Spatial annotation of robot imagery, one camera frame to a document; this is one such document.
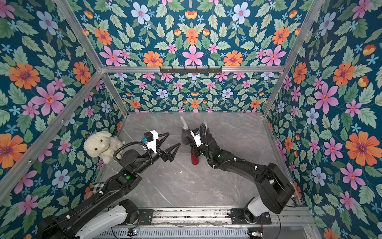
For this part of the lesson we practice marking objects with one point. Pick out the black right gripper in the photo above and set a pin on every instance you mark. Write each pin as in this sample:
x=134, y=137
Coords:
x=194, y=141

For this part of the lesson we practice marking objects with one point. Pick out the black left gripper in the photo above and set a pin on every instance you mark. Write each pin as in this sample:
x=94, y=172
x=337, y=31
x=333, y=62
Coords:
x=163, y=155

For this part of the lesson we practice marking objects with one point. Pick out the grey translucent spray bottle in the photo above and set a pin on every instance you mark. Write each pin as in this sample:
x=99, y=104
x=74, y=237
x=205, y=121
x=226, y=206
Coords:
x=186, y=136

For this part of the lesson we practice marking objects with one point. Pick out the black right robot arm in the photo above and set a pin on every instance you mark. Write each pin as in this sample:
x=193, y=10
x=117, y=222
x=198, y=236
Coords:
x=274, y=189

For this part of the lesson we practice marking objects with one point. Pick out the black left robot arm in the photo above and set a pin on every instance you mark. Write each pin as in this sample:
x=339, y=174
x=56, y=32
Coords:
x=107, y=207

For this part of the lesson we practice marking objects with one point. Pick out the white plush teddy bear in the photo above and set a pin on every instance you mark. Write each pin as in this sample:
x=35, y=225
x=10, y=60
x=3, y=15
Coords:
x=103, y=145

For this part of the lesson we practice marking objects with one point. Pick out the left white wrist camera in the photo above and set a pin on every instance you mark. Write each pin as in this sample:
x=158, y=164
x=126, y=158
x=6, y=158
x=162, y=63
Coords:
x=150, y=140

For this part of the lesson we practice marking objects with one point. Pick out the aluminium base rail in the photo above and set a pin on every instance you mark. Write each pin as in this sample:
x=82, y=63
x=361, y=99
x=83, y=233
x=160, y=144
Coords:
x=225, y=217

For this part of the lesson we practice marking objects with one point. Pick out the black hook rail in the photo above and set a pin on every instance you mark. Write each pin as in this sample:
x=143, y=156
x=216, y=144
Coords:
x=186, y=70

